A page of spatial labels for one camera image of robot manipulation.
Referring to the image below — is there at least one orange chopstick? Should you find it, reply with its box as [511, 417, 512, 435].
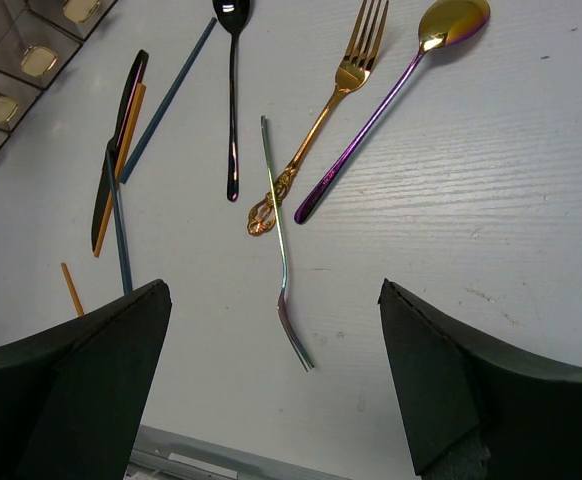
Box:
[60, 262, 85, 316]
[93, 83, 146, 258]

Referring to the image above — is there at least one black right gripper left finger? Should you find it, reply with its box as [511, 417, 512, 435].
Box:
[0, 280, 172, 479]

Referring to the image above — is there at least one dark blue chopstick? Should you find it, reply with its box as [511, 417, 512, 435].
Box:
[120, 17, 217, 184]
[105, 150, 133, 295]

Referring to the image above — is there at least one rainbow gold spoon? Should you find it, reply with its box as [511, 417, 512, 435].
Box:
[294, 0, 491, 224]

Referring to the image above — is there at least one iridescent rainbow fork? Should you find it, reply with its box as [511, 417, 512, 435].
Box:
[260, 115, 315, 372]

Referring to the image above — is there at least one black table knife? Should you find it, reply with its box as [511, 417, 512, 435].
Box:
[91, 49, 149, 256]

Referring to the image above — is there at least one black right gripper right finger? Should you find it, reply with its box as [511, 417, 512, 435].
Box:
[378, 281, 582, 479]

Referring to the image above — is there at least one aluminium table frame rail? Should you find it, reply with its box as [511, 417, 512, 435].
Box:
[130, 425, 334, 479]

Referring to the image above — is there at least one black spoon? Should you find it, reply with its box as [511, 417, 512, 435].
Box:
[212, 0, 251, 202]

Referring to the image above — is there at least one ornate gold fork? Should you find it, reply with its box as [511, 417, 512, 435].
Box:
[247, 0, 389, 237]

